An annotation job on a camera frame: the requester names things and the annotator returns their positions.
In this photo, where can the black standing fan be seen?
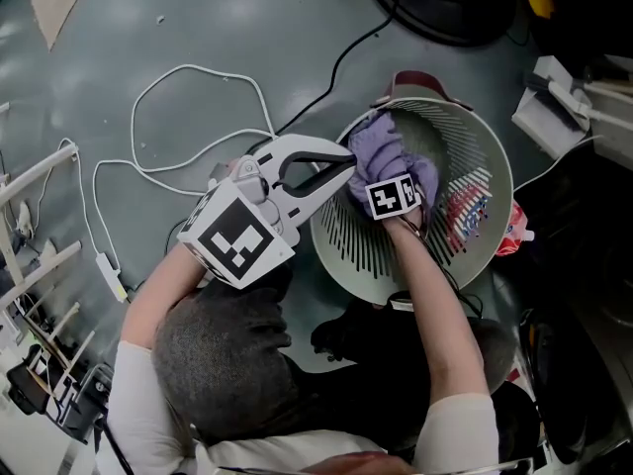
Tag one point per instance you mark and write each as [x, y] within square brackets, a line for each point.
[445, 18]

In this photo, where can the white power adapter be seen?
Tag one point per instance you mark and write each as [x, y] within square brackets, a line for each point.
[111, 275]

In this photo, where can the person's right forearm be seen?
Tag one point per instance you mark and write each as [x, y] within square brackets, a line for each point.
[435, 314]

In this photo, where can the person's right black shoe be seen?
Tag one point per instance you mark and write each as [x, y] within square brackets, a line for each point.
[346, 334]

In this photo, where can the pale grey slotted laundry basket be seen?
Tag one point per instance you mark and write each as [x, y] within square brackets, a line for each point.
[356, 245]

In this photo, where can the purple clothes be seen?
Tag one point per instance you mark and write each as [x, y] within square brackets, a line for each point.
[381, 151]

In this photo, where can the brown floor mat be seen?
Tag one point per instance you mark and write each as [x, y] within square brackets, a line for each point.
[54, 3]

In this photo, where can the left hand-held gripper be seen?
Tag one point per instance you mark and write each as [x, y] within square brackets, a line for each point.
[237, 240]

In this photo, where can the white red detergent pouch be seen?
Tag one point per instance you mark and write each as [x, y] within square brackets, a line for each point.
[514, 230]

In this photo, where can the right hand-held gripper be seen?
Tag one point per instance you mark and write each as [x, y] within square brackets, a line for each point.
[393, 198]

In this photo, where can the person's left forearm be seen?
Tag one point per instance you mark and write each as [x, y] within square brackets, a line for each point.
[158, 295]

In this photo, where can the white dustpan broom set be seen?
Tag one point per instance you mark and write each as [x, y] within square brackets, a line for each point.
[539, 117]

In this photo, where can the person's left hand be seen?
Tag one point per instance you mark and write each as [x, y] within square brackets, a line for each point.
[235, 165]

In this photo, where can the person's white shirt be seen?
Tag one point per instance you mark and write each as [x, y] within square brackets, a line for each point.
[143, 413]

